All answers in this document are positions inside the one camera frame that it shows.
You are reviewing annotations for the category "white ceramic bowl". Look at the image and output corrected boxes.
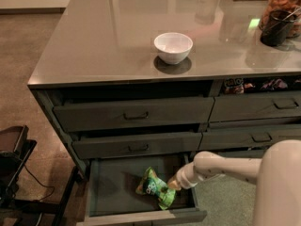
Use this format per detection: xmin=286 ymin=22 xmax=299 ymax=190
xmin=153 ymin=32 xmax=193 ymax=65

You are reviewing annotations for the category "middle right drawer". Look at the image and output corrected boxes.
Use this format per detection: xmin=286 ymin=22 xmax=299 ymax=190
xmin=199 ymin=124 xmax=301 ymax=151

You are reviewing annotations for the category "purple snack bag in drawer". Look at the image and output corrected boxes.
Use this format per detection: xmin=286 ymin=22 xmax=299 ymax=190
xmin=261 ymin=78 xmax=288 ymax=91

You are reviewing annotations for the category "glass jar of snacks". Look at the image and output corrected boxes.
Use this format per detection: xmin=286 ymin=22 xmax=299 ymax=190
xmin=259 ymin=0 xmax=301 ymax=39

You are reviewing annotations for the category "green rice chip bag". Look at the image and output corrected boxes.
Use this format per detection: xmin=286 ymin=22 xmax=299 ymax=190
xmin=135 ymin=167 xmax=176 ymax=210

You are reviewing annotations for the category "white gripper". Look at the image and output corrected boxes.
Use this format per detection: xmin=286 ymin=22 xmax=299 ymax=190
xmin=167 ymin=163 xmax=200 ymax=191

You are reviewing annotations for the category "black cup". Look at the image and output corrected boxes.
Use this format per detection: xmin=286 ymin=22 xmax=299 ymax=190
xmin=261 ymin=9 xmax=297 ymax=47

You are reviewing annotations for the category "top left drawer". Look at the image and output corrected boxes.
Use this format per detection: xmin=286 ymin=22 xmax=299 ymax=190
xmin=54 ymin=97 xmax=214 ymax=132

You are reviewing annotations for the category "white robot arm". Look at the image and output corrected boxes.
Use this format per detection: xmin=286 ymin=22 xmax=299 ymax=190
xmin=167 ymin=139 xmax=301 ymax=226

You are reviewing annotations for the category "open bottom left drawer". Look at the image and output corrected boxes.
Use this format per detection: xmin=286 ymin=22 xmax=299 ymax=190
xmin=76 ymin=153 xmax=207 ymax=226

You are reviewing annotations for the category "middle left drawer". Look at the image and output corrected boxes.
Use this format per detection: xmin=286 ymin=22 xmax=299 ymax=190
xmin=72 ymin=132 xmax=202 ymax=159

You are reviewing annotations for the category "black cable on floor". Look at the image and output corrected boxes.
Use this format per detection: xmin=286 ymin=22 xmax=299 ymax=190
xmin=18 ymin=160 xmax=55 ymax=205

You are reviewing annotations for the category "grey drawer cabinet island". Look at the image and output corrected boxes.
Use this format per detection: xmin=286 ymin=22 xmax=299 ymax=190
xmin=26 ymin=0 xmax=301 ymax=226

